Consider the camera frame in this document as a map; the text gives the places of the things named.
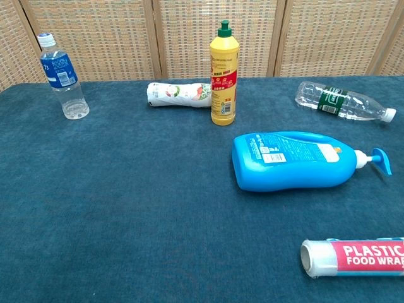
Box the white printed wipes tube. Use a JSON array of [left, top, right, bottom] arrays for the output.
[[146, 82, 213, 109]]

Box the woven bamboo folding screen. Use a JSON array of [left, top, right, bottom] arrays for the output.
[[0, 0, 404, 93]]

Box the yellow bottle with green cap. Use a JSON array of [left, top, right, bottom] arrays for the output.
[[210, 20, 240, 126]]

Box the clear water bottle blue label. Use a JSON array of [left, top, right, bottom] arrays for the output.
[[37, 32, 90, 121]]

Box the plastic food wrap roll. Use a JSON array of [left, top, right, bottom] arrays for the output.
[[300, 237, 404, 279]]

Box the large blue detergent pump bottle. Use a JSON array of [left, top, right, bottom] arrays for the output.
[[232, 131, 393, 193]]

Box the clear water bottle green label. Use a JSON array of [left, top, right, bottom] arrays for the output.
[[294, 81, 397, 123]]

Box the dark blue table cloth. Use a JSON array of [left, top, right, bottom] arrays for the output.
[[0, 74, 404, 303]]

